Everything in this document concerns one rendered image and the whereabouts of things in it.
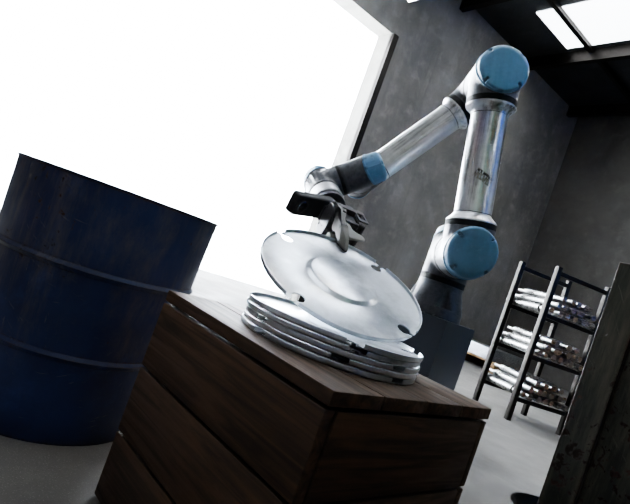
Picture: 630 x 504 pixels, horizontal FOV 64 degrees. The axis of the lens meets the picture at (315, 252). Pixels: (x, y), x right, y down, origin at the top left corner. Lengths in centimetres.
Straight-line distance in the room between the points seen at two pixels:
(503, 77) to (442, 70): 574
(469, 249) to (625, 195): 765
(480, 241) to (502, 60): 41
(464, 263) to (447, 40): 604
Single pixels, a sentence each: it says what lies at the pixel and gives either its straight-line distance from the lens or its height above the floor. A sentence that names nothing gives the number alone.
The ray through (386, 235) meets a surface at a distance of 643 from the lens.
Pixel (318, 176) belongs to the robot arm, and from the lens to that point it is 117.
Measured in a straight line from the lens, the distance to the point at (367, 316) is 77.
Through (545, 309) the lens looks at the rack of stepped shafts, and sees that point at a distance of 326.
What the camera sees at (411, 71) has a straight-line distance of 658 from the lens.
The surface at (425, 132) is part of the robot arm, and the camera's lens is 135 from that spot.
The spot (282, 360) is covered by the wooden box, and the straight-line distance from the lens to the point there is 61.
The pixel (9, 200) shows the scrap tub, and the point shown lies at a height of 39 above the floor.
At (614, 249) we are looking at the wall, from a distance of 852.
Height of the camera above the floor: 47
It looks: 1 degrees up
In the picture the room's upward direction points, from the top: 20 degrees clockwise
